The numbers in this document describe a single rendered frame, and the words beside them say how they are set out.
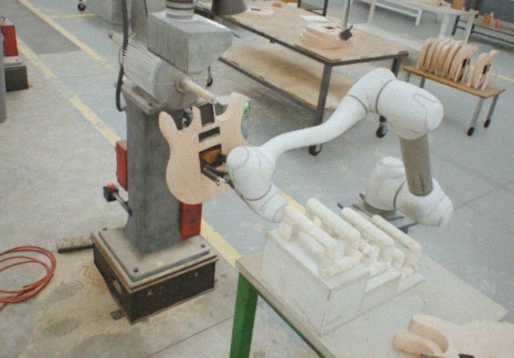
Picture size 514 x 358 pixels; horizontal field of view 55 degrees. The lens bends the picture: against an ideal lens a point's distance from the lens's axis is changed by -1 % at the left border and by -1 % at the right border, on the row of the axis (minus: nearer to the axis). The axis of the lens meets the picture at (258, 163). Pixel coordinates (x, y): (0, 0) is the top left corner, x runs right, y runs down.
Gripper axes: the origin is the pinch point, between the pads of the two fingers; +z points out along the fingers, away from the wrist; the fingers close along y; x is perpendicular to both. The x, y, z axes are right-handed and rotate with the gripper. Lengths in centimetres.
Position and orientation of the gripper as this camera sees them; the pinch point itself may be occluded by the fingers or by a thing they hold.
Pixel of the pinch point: (211, 159)
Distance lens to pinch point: 185.2
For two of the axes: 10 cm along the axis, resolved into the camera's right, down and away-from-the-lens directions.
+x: -0.3, -8.3, -5.6
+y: 8.0, -3.6, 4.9
